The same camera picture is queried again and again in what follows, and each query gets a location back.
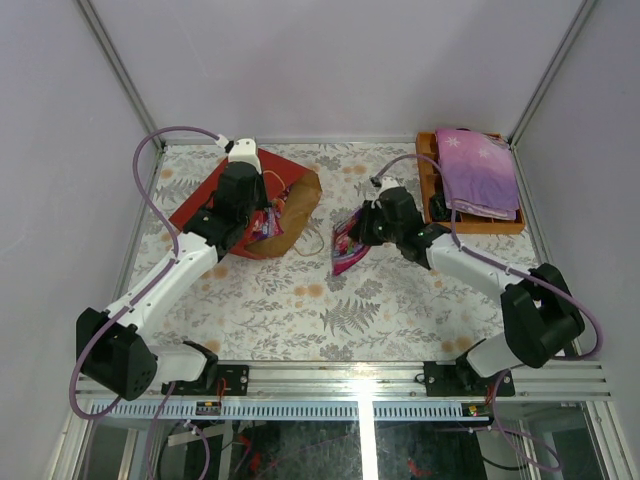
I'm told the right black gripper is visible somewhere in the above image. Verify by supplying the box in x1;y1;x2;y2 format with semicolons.
349;200;403;246

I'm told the purple candy bag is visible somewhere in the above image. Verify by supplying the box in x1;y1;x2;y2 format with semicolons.
250;196;287;243
331;208;370;276

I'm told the red paper bag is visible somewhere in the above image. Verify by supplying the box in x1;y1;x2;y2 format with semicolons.
170;147;322;260

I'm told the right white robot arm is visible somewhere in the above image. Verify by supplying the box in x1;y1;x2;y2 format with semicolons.
349;187;585;395

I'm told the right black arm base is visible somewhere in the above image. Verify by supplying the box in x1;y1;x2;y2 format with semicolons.
423;359;515;398

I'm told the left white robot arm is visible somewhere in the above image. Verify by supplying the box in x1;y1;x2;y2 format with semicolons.
74;156;267;401

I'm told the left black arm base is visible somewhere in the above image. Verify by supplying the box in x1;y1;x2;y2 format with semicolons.
172;363;250;397

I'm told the black item in tray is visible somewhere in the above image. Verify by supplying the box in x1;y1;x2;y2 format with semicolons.
428;192;452;222

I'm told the wooden compartment tray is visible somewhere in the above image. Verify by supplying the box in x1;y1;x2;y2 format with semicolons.
415;132;526;235

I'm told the floral table mat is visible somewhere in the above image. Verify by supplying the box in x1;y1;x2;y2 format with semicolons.
146;143;503;361

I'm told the purple star cloth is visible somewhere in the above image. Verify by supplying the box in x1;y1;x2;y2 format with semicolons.
435;128;520;221

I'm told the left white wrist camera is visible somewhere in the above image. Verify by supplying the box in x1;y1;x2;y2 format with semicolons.
215;136;262;174

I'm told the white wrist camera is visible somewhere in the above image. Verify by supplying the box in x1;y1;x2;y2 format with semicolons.
215;136;262;174
370;176;400;198

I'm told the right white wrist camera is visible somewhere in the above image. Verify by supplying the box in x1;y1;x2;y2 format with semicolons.
370;176;400;198

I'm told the aluminium front rail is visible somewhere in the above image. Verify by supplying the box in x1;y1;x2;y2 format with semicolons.
74;358;614;400

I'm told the blue slotted cable duct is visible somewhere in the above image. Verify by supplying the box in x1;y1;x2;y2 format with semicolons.
93;399;494;421

